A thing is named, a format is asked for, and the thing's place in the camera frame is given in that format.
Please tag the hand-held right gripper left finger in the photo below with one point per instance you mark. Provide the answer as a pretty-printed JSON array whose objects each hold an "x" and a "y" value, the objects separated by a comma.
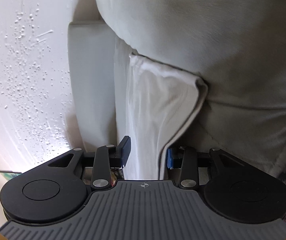
[{"x": 125, "y": 151}]

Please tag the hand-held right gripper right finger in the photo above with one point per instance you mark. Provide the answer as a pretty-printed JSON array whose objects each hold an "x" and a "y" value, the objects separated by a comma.
[{"x": 170, "y": 158}]

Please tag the white garment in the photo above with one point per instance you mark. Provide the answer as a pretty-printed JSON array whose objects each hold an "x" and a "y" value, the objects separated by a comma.
[{"x": 158, "y": 105}]

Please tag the grey sofa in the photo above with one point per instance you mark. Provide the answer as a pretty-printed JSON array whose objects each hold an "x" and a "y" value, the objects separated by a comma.
[{"x": 120, "y": 92}]

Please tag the grey sofa backrest cushion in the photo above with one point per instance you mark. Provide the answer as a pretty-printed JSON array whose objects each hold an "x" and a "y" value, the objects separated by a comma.
[{"x": 90, "y": 80}]

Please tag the grey sofa armrest cushion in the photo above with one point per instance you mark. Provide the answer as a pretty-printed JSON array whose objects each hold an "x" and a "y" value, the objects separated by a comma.
[{"x": 232, "y": 42}]

